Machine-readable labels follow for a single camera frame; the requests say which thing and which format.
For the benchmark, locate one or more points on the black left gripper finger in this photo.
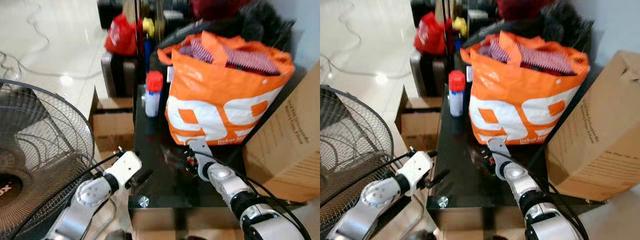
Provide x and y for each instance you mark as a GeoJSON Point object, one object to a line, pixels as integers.
{"type": "Point", "coordinates": [145, 176]}
{"type": "Point", "coordinates": [441, 176]}

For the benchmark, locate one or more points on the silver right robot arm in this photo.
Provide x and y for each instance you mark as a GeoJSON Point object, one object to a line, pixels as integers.
{"type": "Point", "coordinates": [250, 205]}
{"type": "Point", "coordinates": [545, 205]}

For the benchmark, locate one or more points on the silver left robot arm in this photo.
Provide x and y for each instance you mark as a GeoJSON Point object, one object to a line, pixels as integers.
{"type": "Point", "coordinates": [370, 202]}
{"type": "Point", "coordinates": [85, 200]}

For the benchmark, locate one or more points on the silver table screw cap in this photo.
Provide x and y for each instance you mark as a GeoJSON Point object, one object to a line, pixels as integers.
{"type": "Point", "coordinates": [443, 201]}
{"type": "Point", "coordinates": [144, 201]}

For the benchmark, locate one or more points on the black glass table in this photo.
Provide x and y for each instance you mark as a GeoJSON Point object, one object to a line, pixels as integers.
{"type": "Point", "coordinates": [165, 187]}
{"type": "Point", "coordinates": [465, 187]}

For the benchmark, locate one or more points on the small open cardboard box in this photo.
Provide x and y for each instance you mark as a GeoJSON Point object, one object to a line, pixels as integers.
{"type": "Point", "coordinates": [112, 127]}
{"type": "Point", "coordinates": [420, 127]}

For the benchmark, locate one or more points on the white spray can red cap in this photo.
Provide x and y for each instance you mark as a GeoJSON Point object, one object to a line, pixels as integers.
{"type": "Point", "coordinates": [456, 97]}
{"type": "Point", "coordinates": [153, 97]}

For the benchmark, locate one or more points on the orange and white shopping bag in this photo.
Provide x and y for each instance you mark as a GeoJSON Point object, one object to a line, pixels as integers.
{"type": "Point", "coordinates": [220, 95]}
{"type": "Point", "coordinates": [520, 95]}

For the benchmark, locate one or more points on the large closed cardboard box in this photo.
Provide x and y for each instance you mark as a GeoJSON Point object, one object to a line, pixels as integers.
{"type": "Point", "coordinates": [287, 150]}
{"type": "Point", "coordinates": [600, 130]}

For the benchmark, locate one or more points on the dark hard suitcase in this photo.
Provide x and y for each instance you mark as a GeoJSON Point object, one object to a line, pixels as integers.
{"type": "Point", "coordinates": [117, 75]}
{"type": "Point", "coordinates": [426, 75]}

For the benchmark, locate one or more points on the striped red and white cloth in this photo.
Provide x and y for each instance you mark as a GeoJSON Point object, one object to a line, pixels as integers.
{"type": "Point", "coordinates": [545, 61]}
{"type": "Point", "coordinates": [250, 60]}

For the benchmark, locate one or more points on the red plastic bag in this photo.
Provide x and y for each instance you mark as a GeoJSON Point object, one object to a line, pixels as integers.
{"type": "Point", "coordinates": [430, 36]}
{"type": "Point", "coordinates": [120, 37]}

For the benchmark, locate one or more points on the yellow plastic object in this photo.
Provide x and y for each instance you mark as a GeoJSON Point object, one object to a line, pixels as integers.
{"type": "Point", "coordinates": [460, 26]}
{"type": "Point", "coordinates": [148, 26]}

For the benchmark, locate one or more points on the dark red cloth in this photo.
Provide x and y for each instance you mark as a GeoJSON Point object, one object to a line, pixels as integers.
{"type": "Point", "coordinates": [520, 7]}
{"type": "Point", "coordinates": [215, 7]}

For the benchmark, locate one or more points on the black fabric bag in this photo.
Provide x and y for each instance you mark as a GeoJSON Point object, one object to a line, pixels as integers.
{"type": "Point", "coordinates": [562, 22]}
{"type": "Point", "coordinates": [265, 22]}

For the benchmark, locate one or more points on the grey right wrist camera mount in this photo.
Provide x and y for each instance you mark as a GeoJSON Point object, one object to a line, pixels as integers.
{"type": "Point", "coordinates": [500, 154]}
{"type": "Point", "coordinates": [202, 155]}

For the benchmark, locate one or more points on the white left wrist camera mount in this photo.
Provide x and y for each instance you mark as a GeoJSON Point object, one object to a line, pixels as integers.
{"type": "Point", "coordinates": [122, 167]}
{"type": "Point", "coordinates": [416, 170]}

